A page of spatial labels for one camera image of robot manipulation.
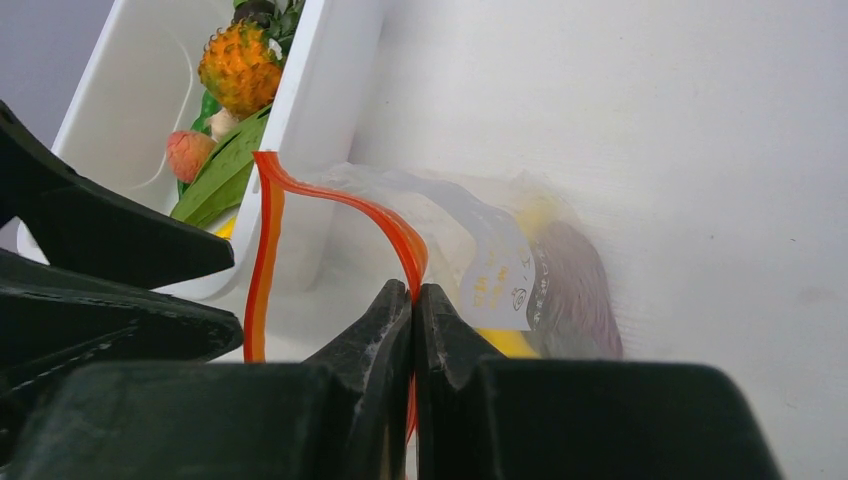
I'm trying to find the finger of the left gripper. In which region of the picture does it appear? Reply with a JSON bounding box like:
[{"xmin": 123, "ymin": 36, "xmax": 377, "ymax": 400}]
[{"xmin": 1, "ymin": 251, "xmax": 243, "ymax": 404}]

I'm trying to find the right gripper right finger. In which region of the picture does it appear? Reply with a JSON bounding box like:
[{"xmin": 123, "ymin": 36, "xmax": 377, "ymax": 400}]
[{"xmin": 413, "ymin": 283, "xmax": 502, "ymax": 479}]

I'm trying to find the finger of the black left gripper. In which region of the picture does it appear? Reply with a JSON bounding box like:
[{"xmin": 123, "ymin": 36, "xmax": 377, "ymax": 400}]
[{"xmin": 1, "ymin": 105, "xmax": 235, "ymax": 290}]

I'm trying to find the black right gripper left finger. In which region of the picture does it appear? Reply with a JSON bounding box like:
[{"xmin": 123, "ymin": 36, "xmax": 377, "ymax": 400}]
[{"xmin": 303, "ymin": 280, "xmax": 412, "ymax": 479}]

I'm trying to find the orange toy peach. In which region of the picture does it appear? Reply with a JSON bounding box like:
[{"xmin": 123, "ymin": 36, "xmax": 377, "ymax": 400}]
[{"xmin": 165, "ymin": 130, "xmax": 217, "ymax": 184}]

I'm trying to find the yellow toy banana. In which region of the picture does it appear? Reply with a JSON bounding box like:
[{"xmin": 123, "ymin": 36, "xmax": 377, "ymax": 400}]
[{"xmin": 476, "ymin": 194, "xmax": 562, "ymax": 358}]

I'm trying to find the purple toy grape bunch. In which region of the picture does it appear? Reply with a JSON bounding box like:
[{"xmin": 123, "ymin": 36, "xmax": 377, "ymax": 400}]
[{"xmin": 523, "ymin": 221, "xmax": 624, "ymax": 360}]

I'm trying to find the clear zip top bag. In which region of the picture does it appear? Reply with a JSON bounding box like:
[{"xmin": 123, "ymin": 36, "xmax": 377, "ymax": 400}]
[{"xmin": 244, "ymin": 151, "xmax": 593, "ymax": 363}]

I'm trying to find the green toy vegetable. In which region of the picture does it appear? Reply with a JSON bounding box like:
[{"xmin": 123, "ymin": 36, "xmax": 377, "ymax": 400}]
[{"xmin": 170, "ymin": 105, "xmax": 272, "ymax": 229}]

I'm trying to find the yellow toy pepper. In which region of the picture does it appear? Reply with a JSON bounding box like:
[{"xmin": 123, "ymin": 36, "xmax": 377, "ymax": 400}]
[{"xmin": 214, "ymin": 216, "xmax": 237, "ymax": 240}]

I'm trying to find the white plastic bin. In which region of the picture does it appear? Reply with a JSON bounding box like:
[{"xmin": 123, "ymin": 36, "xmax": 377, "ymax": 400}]
[{"xmin": 16, "ymin": 0, "xmax": 389, "ymax": 303}]

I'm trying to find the orange toy pineapple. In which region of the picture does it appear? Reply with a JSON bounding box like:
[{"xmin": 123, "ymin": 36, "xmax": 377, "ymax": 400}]
[{"xmin": 198, "ymin": 1, "xmax": 305, "ymax": 120}]

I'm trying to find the dark toy mangosteen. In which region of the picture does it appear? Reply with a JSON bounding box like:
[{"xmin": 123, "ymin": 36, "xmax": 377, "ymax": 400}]
[{"xmin": 231, "ymin": 0, "xmax": 277, "ymax": 28}]

